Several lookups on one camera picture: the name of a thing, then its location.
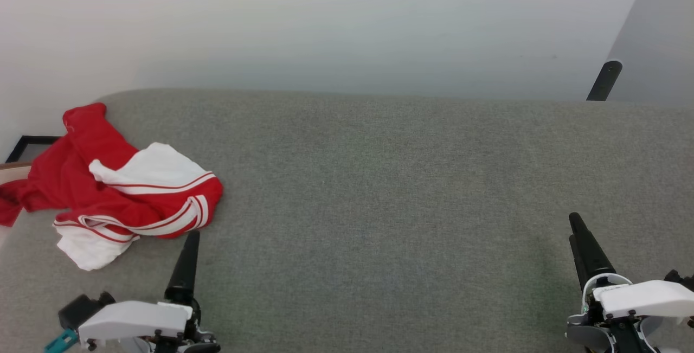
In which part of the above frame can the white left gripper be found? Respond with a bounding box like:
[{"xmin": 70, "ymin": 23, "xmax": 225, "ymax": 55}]
[{"xmin": 79, "ymin": 231, "xmax": 221, "ymax": 353}]

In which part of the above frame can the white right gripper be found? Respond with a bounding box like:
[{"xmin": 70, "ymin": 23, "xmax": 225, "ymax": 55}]
[{"xmin": 566, "ymin": 212, "xmax": 694, "ymax": 353}]

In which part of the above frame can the red and white shirt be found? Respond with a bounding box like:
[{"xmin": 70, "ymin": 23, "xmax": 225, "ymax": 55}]
[{"xmin": 22, "ymin": 102, "xmax": 224, "ymax": 271}]

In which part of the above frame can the black round pole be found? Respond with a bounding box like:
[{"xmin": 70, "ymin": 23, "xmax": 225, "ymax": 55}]
[{"xmin": 586, "ymin": 60, "xmax": 624, "ymax": 101}]

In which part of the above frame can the cream woven laundry basket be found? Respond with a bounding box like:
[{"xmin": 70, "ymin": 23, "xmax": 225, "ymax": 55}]
[{"xmin": 0, "ymin": 162, "xmax": 33, "ymax": 187}]

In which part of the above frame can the grey fabric sofa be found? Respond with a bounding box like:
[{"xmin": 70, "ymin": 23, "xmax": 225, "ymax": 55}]
[{"xmin": 0, "ymin": 88, "xmax": 694, "ymax": 353}]

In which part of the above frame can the black cable with teal plug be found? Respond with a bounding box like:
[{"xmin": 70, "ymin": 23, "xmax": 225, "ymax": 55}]
[{"xmin": 44, "ymin": 329, "xmax": 80, "ymax": 353}]

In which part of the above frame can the black rectangular frame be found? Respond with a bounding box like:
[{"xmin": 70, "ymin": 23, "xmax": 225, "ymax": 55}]
[{"xmin": 5, "ymin": 135, "xmax": 61, "ymax": 164}]

